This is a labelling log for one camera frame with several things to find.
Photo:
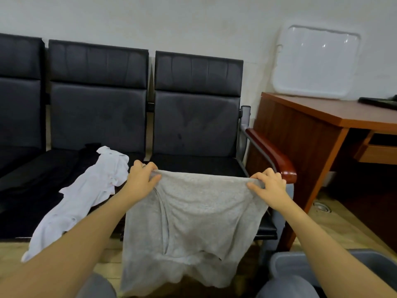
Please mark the person's left hand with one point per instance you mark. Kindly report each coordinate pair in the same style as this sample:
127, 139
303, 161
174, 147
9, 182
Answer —
139, 181

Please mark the black leather bench seat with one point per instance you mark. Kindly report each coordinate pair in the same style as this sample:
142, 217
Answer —
96, 108
20, 102
195, 114

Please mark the pile of clothes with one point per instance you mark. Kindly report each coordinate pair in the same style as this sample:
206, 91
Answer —
87, 189

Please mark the person's blue jeans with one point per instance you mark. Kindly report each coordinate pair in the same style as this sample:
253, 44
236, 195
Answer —
285, 288

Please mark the grey plastic storage bin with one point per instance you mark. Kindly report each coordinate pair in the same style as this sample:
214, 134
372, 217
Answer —
291, 263

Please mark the white plastic tray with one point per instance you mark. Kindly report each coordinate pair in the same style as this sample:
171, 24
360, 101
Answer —
316, 62

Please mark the brown wooden bench armrest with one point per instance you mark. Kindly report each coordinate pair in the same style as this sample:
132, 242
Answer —
273, 152

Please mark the person's left forearm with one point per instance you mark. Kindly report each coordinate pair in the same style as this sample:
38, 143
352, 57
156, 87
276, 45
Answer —
59, 254

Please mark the person's right hand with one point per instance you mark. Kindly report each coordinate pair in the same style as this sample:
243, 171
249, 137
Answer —
271, 190

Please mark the grey t-shirt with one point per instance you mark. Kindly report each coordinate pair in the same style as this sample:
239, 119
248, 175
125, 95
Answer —
198, 226

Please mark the round metal floor drain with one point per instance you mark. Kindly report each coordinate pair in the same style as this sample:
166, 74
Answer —
322, 207

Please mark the black board green print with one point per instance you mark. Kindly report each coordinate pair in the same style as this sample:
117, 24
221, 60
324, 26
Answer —
379, 102

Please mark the person's right forearm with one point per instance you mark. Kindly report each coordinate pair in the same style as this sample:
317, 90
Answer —
338, 251

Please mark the brown wooden desk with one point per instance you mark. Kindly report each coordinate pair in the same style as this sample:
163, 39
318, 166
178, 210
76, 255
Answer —
310, 133

